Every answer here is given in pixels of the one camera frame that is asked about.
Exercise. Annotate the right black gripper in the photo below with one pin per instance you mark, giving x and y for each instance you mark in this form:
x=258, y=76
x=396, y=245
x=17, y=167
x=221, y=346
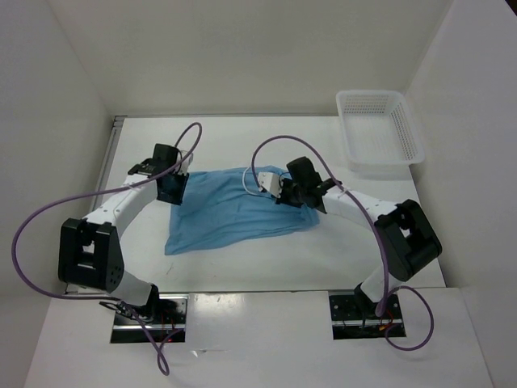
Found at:
x=283, y=197

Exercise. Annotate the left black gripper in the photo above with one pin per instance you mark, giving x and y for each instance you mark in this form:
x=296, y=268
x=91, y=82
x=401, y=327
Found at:
x=177, y=198

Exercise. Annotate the blue mesh shorts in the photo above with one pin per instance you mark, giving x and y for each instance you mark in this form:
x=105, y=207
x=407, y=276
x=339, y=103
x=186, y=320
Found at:
x=219, y=209

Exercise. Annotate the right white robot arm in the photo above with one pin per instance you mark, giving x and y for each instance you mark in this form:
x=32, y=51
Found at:
x=406, y=239

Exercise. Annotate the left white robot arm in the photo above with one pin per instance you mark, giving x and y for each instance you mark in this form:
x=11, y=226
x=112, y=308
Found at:
x=90, y=254

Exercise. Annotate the white plastic basket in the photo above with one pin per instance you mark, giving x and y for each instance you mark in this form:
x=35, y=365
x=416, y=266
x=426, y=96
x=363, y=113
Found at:
x=379, y=132

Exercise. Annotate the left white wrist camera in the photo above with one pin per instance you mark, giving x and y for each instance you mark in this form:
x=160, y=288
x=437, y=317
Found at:
x=182, y=169

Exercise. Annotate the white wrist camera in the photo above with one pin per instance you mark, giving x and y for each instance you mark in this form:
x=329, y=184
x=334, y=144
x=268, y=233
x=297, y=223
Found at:
x=270, y=183
x=182, y=169

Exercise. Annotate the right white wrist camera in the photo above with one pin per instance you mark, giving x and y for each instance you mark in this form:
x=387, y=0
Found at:
x=270, y=183

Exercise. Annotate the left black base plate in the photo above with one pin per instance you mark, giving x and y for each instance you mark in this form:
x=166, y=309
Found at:
x=168, y=325

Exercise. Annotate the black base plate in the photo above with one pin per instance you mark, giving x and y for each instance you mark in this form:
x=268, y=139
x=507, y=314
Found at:
x=168, y=325
x=349, y=322

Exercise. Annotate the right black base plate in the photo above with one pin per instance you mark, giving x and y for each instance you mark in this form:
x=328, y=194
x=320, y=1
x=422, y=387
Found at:
x=349, y=322

